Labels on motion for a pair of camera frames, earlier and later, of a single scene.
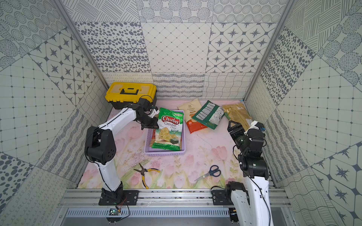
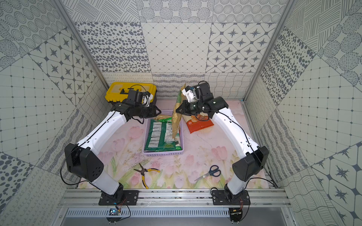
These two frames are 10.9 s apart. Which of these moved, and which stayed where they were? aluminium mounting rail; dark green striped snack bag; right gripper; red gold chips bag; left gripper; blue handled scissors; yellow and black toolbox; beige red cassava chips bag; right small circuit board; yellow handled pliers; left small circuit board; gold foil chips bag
Moved: red gold chips bag; gold foil chips bag; left gripper; dark green striped snack bag; right gripper
Stayed: blue handled scissors; yellow and black toolbox; beige red cassava chips bag; yellow handled pliers; left small circuit board; right small circuit board; aluminium mounting rail
